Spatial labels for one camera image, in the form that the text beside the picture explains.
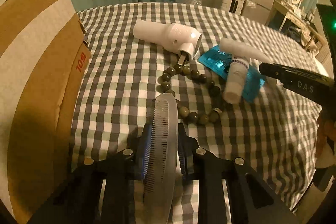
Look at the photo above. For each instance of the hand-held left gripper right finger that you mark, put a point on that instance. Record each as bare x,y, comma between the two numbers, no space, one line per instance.
182,158

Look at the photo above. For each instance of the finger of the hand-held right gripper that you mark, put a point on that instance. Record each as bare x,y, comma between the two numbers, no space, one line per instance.
296,79

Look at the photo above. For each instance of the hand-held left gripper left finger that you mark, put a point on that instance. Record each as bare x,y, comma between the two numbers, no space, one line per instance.
146,150

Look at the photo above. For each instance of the clear round plastic comb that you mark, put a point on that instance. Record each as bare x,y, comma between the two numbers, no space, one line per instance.
162,148

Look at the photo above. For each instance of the white plastic tube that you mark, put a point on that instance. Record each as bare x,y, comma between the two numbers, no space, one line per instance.
236,47

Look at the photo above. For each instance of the brown cardboard box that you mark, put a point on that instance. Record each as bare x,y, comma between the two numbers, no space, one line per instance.
39,82

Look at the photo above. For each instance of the person's right hand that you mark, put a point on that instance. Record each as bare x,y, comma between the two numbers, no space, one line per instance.
326,140

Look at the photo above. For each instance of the light wooden dressing table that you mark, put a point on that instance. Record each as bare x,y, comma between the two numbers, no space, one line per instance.
291,16

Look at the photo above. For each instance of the white cosmetic tube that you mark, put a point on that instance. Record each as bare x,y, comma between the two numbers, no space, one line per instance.
235,79

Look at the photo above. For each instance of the blue foil packet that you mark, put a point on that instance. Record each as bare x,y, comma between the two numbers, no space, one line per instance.
212,60

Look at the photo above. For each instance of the white handheld electric device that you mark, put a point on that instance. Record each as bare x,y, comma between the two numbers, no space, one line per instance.
168,35

